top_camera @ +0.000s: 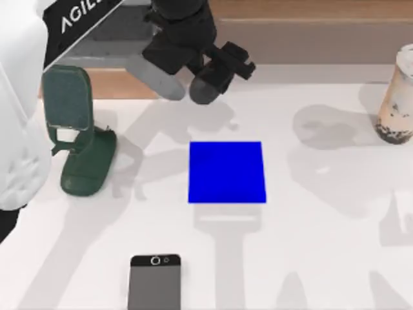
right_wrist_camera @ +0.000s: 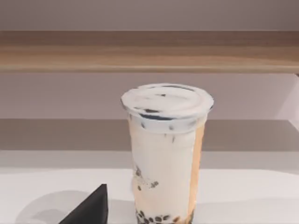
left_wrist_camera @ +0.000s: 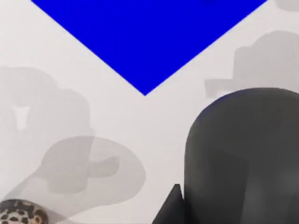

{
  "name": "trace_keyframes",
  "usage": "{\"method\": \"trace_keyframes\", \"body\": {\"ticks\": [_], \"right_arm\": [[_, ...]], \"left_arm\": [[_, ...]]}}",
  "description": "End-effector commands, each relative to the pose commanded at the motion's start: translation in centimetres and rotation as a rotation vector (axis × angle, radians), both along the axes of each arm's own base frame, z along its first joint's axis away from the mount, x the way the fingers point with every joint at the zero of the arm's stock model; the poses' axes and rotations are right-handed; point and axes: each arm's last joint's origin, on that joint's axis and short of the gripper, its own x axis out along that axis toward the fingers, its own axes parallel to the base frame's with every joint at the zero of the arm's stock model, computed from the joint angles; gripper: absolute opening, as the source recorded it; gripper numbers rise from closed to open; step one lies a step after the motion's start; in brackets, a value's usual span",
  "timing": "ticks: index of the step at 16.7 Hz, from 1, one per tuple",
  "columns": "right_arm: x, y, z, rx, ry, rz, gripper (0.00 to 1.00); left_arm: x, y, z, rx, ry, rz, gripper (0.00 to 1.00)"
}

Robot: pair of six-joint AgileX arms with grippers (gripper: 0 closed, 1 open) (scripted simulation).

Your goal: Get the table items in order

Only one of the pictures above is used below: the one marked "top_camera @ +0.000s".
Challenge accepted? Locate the wooden cupboard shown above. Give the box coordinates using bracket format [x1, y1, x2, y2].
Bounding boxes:
[41, 0, 413, 100]

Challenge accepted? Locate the flat blue square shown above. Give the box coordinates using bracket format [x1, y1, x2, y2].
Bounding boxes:
[188, 141, 267, 205]

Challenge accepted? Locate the bubble tea cup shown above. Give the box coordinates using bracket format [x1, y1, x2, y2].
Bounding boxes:
[374, 44, 413, 144]

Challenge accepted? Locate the green phone stand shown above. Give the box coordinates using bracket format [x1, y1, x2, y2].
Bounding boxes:
[41, 64, 117, 197]

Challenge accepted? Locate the black and grey smartphone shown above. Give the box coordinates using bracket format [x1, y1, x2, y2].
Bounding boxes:
[127, 253, 181, 310]

